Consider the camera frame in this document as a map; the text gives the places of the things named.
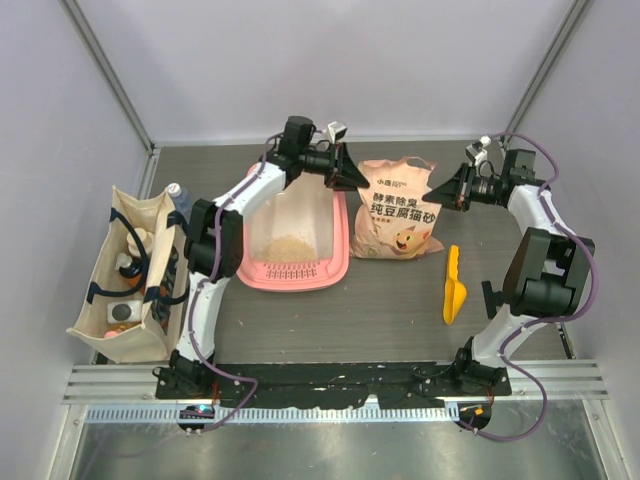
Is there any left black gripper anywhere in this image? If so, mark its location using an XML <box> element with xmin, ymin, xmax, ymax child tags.
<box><xmin>298</xmin><ymin>142</ymin><xmax>369</xmax><ymax>192</ymax></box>

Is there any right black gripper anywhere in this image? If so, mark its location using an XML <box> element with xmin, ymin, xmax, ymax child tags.
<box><xmin>424</xmin><ymin>162</ymin><xmax>503</xmax><ymax>212</ymax></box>

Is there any pink cat litter bag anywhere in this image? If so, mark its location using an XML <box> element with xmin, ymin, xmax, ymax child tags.
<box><xmin>350</xmin><ymin>157</ymin><xmax>443</xmax><ymax>260</ymax></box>

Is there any yellow plastic scoop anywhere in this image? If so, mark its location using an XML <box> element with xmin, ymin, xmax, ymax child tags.
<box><xmin>443</xmin><ymin>245</ymin><xmax>467</xmax><ymax>325</ymax></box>

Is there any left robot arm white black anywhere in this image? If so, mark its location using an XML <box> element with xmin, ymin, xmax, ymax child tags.
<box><xmin>156</xmin><ymin>115</ymin><xmax>369</xmax><ymax>399</ymax></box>

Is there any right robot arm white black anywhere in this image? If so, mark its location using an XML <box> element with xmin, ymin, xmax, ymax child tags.
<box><xmin>423</xmin><ymin>141</ymin><xmax>595</xmax><ymax>395</ymax></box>

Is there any pink litter box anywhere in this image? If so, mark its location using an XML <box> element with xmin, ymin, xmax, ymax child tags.
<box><xmin>237</xmin><ymin>173</ymin><xmax>349</xmax><ymax>292</ymax></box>

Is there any tan litter pile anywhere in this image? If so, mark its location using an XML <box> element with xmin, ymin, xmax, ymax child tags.
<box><xmin>260</xmin><ymin>235</ymin><xmax>317</xmax><ymax>263</ymax></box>

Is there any clear plastic water bottle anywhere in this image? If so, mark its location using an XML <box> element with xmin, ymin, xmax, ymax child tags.
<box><xmin>166</xmin><ymin>182</ymin><xmax>193</xmax><ymax>222</ymax></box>

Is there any beige wooden item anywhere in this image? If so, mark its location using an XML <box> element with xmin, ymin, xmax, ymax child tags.
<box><xmin>126</xmin><ymin>227</ymin><xmax>155</xmax><ymax>258</ymax></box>

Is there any dark bottle white pump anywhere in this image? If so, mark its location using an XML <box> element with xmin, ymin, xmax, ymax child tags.
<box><xmin>115</xmin><ymin>253</ymin><xmax>144</xmax><ymax>282</ymax></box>

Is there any beige canvas tote bag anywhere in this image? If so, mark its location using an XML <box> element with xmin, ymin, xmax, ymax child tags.
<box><xmin>67</xmin><ymin>189</ymin><xmax>189</xmax><ymax>363</ymax></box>

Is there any white bottle grey cap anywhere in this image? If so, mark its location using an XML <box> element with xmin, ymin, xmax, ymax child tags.
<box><xmin>107</xmin><ymin>300</ymin><xmax>142</xmax><ymax>325</ymax></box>

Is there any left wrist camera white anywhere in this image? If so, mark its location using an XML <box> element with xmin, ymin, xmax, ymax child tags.
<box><xmin>322</xmin><ymin>121</ymin><xmax>348</xmax><ymax>144</ymax></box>

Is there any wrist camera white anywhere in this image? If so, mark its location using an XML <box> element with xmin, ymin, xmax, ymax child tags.
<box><xmin>465</xmin><ymin>135</ymin><xmax>492</xmax><ymax>172</ymax></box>
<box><xmin>322</xmin><ymin>121</ymin><xmax>348</xmax><ymax>144</ymax></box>

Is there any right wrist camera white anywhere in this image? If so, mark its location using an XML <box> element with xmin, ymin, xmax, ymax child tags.
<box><xmin>465</xmin><ymin>135</ymin><xmax>492</xmax><ymax>172</ymax></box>

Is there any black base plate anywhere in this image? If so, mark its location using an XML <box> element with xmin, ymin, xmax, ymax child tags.
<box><xmin>152</xmin><ymin>361</ymin><xmax>512</xmax><ymax>410</ymax></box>

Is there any aluminium rail frame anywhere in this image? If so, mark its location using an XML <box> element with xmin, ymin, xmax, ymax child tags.
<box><xmin>63</xmin><ymin>360</ymin><xmax>608</xmax><ymax>431</ymax></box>

